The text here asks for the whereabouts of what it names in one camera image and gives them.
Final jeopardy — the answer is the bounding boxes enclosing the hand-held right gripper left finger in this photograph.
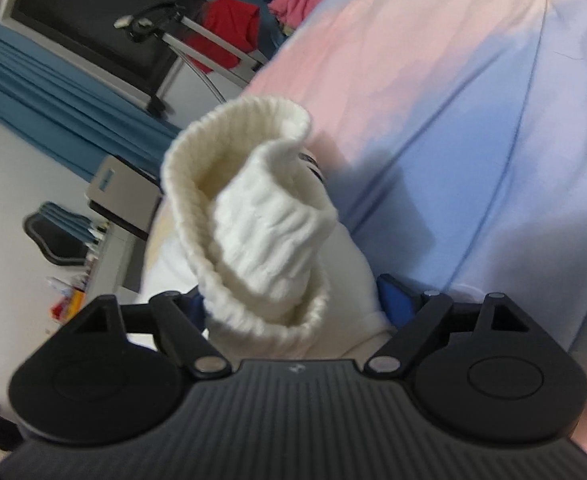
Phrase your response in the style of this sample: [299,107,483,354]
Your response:
[68,287,228,377]

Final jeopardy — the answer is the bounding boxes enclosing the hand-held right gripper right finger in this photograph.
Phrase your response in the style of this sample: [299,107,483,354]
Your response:
[365,274,533,376]

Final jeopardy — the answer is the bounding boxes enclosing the white pants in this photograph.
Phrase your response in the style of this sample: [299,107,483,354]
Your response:
[141,95,399,359]

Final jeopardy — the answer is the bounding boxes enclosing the white vanity desk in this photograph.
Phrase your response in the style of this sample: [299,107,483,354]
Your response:
[81,225,150,297]

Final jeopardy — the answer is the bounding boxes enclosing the orange box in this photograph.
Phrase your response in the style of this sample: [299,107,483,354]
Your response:
[66,287,85,319]

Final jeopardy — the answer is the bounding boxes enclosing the wavy black-framed mirror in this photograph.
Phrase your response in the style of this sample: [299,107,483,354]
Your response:
[22,201,95,267]

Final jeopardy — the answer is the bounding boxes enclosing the pastel bed sheet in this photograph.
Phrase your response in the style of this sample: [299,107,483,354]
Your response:
[246,0,587,462]

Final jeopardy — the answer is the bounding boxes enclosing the garment steamer stand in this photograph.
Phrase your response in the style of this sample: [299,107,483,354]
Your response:
[114,2,270,117]

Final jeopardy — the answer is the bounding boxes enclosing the red garment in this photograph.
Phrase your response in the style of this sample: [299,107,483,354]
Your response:
[188,0,263,74]

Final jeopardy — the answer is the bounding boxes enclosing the dark window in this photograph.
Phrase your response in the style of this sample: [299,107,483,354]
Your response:
[4,0,210,107]

